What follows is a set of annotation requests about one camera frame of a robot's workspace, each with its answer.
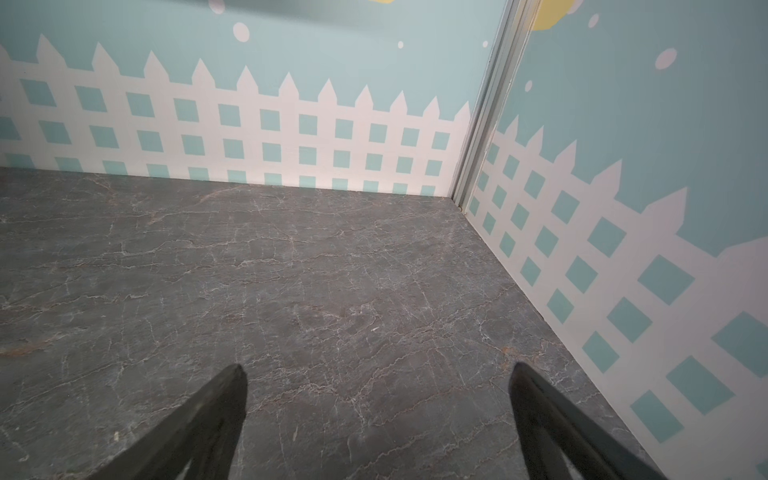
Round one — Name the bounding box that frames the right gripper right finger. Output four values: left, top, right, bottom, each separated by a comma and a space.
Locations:
508, 362, 664, 480

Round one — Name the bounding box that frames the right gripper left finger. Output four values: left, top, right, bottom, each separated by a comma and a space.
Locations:
90, 364, 248, 479

